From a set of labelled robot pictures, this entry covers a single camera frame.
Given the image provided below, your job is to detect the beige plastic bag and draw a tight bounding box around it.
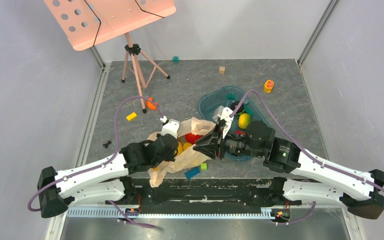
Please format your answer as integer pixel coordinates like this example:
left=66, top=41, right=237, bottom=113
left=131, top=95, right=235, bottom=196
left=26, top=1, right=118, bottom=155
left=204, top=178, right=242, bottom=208
left=148, top=117, right=215, bottom=188

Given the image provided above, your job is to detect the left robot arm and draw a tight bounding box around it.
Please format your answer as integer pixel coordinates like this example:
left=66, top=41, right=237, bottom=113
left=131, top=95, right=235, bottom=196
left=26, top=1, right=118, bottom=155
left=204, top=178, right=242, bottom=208
left=37, top=119, right=181, bottom=219

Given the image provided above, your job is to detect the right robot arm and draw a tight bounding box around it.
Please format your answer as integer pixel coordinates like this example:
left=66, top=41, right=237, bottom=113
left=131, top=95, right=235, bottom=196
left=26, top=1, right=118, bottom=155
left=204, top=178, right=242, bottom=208
left=193, top=107, right=384, bottom=220

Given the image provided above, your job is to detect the dark mangosteen fake fruit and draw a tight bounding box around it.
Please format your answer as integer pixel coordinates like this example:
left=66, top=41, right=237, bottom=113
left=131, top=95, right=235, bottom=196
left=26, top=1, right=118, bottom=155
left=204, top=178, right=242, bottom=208
left=230, top=101, right=244, bottom=113

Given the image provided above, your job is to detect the red tomato fake fruit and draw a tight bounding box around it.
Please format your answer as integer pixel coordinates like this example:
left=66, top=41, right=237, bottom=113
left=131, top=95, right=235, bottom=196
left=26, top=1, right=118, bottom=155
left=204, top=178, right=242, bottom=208
left=235, top=130, right=246, bottom=135

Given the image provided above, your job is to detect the teal plastic tub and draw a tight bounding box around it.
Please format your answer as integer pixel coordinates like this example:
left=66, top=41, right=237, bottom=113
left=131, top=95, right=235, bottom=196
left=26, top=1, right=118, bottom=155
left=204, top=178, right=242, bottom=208
left=197, top=86, right=279, bottom=161

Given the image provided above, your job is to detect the yellow green mango fruit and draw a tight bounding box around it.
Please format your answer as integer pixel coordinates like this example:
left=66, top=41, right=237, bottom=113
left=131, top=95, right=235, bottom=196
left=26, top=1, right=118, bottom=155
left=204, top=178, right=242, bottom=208
left=237, top=113, right=252, bottom=130

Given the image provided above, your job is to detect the small green cube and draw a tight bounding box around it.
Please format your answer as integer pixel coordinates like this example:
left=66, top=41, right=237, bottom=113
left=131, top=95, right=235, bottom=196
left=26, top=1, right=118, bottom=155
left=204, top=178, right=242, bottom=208
left=200, top=162, right=208, bottom=170

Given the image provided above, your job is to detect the blue flat block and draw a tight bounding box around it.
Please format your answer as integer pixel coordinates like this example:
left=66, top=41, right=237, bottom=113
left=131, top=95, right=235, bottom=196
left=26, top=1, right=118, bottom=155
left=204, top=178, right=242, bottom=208
left=184, top=166, right=201, bottom=180

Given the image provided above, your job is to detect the small wooden cube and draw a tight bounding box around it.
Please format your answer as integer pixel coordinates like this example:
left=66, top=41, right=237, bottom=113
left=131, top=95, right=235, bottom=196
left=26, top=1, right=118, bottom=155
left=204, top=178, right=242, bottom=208
left=218, top=66, right=226, bottom=75

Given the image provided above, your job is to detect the small yellow block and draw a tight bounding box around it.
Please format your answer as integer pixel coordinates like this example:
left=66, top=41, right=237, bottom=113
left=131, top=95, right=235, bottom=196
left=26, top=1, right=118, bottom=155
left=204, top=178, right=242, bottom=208
left=125, top=112, right=138, bottom=122

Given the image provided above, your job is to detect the orange curved toy piece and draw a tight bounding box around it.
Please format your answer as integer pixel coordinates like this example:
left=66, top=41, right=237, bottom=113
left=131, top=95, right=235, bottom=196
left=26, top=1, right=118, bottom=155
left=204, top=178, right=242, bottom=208
left=146, top=97, right=159, bottom=111

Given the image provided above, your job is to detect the yellow red toy piece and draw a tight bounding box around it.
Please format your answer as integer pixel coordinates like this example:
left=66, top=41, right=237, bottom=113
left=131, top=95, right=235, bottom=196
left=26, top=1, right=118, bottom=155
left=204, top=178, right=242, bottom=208
left=263, top=79, right=274, bottom=93

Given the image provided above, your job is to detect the small black screw piece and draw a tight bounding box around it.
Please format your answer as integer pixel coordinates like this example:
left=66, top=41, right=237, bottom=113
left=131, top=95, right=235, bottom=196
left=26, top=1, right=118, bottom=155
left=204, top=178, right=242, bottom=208
left=102, top=140, right=112, bottom=149

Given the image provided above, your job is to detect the small teal cube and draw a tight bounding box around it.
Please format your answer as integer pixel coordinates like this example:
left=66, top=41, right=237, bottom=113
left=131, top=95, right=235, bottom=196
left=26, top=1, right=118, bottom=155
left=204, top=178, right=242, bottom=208
left=172, top=56, right=179, bottom=63

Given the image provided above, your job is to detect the pink music stand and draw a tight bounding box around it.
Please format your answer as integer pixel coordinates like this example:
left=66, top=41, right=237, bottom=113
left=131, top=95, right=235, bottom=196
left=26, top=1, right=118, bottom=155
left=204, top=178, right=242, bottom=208
left=43, top=0, right=176, bottom=96

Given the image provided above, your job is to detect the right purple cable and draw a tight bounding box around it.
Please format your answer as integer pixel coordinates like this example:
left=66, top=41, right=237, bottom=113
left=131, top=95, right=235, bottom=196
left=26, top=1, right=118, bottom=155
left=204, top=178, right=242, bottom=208
left=230, top=88, right=384, bottom=226

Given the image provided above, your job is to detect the purple cable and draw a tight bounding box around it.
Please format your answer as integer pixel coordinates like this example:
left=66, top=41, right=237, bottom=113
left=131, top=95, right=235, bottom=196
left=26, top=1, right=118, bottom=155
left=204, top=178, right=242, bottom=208
left=230, top=88, right=384, bottom=226
left=27, top=96, right=168, bottom=229

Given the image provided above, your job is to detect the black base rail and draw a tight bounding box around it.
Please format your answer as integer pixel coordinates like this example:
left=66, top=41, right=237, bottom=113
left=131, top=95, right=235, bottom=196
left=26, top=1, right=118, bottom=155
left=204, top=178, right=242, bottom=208
left=67, top=177, right=344, bottom=223

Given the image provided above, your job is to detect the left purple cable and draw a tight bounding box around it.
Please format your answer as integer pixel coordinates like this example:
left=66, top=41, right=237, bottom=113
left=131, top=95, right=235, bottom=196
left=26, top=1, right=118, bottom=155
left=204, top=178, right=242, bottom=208
left=27, top=96, right=168, bottom=229

